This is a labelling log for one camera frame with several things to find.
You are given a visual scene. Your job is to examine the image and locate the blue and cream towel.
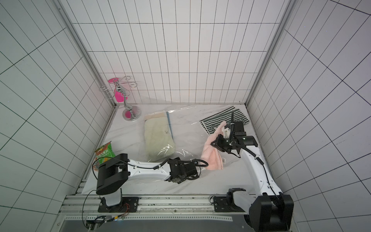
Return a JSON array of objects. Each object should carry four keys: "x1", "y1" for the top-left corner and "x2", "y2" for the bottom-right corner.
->
[{"x1": 144, "y1": 111, "x2": 170, "y2": 124}]

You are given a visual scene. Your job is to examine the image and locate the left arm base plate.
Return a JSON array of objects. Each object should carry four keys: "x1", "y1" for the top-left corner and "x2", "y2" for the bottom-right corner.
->
[{"x1": 98, "y1": 197, "x2": 139, "y2": 213}]

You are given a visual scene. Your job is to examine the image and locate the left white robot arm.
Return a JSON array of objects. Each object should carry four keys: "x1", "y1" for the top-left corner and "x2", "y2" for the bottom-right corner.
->
[{"x1": 96, "y1": 153, "x2": 208, "y2": 206}]

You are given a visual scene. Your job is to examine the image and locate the colourful snack packet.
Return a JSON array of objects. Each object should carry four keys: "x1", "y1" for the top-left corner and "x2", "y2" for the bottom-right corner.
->
[{"x1": 95, "y1": 142, "x2": 116, "y2": 164}]

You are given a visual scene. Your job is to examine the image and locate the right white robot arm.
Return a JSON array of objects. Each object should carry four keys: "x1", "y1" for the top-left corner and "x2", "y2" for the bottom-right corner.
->
[{"x1": 211, "y1": 115, "x2": 294, "y2": 232}]

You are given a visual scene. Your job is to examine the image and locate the chrome cup holder stand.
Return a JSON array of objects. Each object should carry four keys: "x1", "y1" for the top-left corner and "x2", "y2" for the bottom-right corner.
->
[{"x1": 99, "y1": 76, "x2": 141, "y2": 121}]

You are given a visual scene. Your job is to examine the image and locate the aluminium mounting rail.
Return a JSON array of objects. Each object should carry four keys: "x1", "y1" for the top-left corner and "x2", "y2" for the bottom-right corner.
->
[{"x1": 60, "y1": 192, "x2": 256, "y2": 216}]

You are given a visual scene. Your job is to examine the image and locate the green striped Doraemon towel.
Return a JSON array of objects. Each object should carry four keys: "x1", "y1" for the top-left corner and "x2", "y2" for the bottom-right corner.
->
[{"x1": 200, "y1": 106, "x2": 250, "y2": 135}]

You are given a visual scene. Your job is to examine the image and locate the clear plastic vacuum bag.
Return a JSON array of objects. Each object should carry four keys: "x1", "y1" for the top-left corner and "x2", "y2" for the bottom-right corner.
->
[{"x1": 129, "y1": 107, "x2": 209, "y2": 162}]

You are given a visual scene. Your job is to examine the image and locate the pink towel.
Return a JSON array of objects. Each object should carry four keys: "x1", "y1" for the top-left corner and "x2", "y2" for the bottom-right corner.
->
[{"x1": 201, "y1": 121, "x2": 227, "y2": 171}]

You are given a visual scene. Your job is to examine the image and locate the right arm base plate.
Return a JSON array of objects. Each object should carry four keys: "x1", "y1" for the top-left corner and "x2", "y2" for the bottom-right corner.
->
[{"x1": 210, "y1": 196, "x2": 253, "y2": 213}]

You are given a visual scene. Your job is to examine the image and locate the light green towel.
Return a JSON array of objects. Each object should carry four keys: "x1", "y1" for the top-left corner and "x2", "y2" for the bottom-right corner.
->
[{"x1": 145, "y1": 117, "x2": 175, "y2": 162}]

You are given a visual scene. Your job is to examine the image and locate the pink plastic cup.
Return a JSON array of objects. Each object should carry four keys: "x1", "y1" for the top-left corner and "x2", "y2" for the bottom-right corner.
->
[{"x1": 108, "y1": 78, "x2": 128, "y2": 103}]

